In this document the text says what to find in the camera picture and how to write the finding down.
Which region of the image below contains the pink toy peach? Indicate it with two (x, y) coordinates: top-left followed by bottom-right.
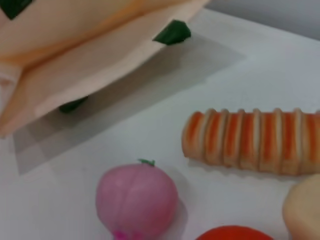
(95, 158), (180, 240)

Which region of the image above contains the striped long bread loaf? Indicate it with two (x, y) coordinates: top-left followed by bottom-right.
(181, 107), (320, 176)

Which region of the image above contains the cream handbag with green handles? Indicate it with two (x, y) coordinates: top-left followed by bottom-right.
(0, 0), (213, 139)

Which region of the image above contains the orange toy fruit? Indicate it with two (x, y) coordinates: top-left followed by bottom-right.
(193, 224), (276, 240)

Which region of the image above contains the round beige bun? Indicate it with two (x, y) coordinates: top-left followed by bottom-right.
(282, 173), (320, 240)

